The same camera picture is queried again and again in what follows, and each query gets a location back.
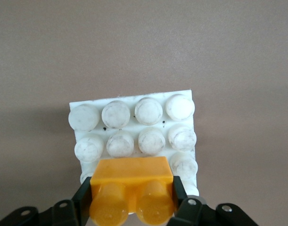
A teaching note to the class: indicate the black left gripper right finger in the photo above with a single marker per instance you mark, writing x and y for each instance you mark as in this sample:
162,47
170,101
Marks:
188,212

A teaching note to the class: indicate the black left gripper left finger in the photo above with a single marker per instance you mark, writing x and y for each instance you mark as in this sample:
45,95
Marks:
80,200

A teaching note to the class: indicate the yellow two-stud block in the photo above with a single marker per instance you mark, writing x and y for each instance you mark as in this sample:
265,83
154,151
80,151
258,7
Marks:
132,174

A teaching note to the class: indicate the white studded base plate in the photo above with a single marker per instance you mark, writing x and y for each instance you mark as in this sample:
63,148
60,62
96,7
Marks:
134,131

